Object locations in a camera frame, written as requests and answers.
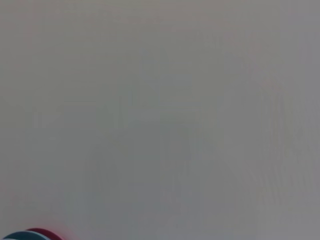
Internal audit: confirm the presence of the red plate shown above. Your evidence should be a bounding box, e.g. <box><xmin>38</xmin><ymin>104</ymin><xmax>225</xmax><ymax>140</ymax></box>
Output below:
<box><xmin>24</xmin><ymin>227</ymin><xmax>66</xmax><ymax>240</ymax></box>

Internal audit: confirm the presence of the teal blue plate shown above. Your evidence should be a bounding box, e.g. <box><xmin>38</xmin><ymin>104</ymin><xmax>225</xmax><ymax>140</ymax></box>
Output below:
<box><xmin>0</xmin><ymin>231</ymin><xmax>48</xmax><ymax>240</ymax></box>

